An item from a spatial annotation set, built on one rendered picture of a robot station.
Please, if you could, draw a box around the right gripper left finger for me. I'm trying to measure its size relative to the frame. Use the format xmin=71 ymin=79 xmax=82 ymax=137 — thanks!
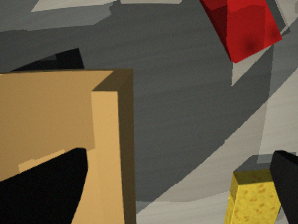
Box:
xmin=0 ymin=148 xmax=88 ymax=224

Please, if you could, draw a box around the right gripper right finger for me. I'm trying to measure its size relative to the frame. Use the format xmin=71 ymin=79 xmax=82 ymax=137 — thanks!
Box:
xmin=270 ymin=150 xmax=298 ymax=224

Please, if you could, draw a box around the tan tray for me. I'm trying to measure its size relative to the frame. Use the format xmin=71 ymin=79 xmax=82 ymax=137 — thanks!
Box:
xmin=0 ymin=69 xmax=136 ymax=224

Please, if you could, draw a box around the yellow sponge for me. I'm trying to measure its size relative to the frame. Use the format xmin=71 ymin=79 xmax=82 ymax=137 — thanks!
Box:
xmin=224 ymin=169 xmax=281 ymax=224

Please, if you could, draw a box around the red flat block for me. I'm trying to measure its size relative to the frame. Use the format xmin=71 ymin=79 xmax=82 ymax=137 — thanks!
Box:
xmin=199 ymin=0 xmax=282 ymax=63

